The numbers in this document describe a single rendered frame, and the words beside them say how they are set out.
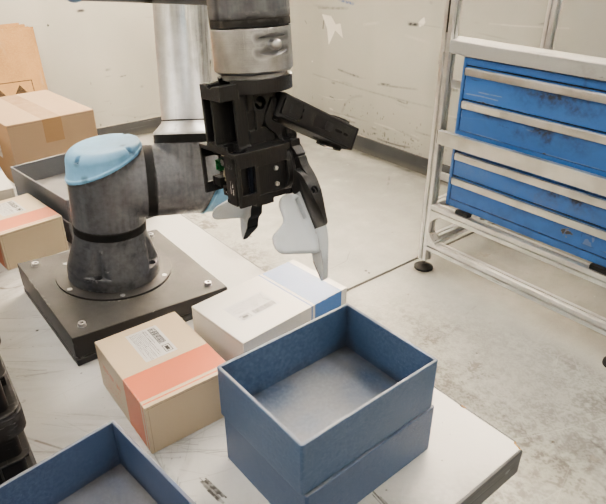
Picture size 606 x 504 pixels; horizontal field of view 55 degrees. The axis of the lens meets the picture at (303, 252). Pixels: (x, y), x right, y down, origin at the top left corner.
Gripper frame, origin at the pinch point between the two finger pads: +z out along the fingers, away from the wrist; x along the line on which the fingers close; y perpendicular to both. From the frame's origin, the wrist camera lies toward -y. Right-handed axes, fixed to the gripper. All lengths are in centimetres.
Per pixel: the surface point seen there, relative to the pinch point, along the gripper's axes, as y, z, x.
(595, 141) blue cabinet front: -140, 20, -37
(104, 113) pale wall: -99, 44, -350
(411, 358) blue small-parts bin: -9.9, 13.2, 9.8
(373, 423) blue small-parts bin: -0.3, 14.9, 13.5
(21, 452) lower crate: 30.0, 17.4, -10.5
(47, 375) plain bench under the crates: 22.7, 21.7, -30.3
